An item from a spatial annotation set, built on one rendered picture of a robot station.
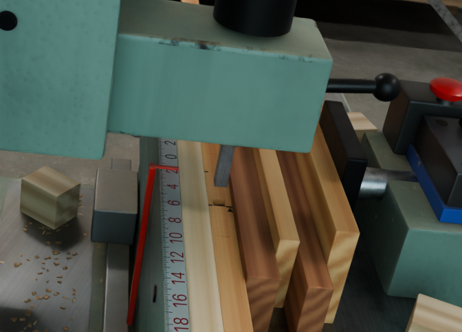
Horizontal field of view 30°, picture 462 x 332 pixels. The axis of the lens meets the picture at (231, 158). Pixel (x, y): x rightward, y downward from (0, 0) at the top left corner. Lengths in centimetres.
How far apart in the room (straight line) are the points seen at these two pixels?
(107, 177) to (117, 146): 175
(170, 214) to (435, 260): 19
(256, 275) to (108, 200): 25
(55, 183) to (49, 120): 29
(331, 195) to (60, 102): 19
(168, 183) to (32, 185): 23
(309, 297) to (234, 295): 5
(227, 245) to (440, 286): 16
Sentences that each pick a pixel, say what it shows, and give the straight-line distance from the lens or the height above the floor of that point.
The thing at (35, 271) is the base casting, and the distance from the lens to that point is 75.
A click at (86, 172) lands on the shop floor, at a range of 241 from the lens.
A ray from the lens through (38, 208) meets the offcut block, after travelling 81.
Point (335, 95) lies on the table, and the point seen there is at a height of 90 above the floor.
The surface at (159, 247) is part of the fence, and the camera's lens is 55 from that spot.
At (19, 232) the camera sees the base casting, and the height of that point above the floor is 80.
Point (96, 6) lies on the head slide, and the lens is 48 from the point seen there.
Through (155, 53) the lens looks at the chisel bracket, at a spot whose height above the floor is 106.
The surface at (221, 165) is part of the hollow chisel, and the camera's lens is 60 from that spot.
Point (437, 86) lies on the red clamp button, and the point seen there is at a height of 102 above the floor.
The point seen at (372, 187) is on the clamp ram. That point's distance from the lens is 65.
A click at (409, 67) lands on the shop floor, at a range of 355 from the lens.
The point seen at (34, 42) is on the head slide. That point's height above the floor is 107.
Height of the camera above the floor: 127
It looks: 30 degrees down
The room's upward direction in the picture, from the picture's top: 11 degrees clockwise
